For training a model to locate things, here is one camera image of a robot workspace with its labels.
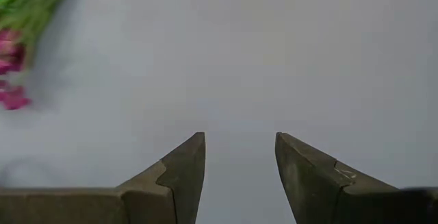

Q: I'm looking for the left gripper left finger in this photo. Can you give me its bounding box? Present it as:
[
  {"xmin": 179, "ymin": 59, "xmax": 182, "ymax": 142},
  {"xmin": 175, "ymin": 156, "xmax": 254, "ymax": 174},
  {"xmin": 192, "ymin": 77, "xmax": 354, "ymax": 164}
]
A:
[{"xmin": 0, "ymin": 131, "xmax": 207, "ymax": 224}]

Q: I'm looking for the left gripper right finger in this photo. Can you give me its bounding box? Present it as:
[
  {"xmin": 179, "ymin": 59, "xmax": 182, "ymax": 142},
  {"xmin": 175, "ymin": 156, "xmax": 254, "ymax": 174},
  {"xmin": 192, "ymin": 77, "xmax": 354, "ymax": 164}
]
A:
[{"xmin": 274, "ymin": 131, "xmax": 438, "ymax": 224}]

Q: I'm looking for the pink artificial flower bunch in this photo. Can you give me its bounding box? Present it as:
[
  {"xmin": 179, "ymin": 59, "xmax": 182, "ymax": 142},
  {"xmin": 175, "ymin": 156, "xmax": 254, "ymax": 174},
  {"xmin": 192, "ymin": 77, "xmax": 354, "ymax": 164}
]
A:
[{"xmin": 0, "ymin": 0, "xmax": 75, "ymax": 111}]

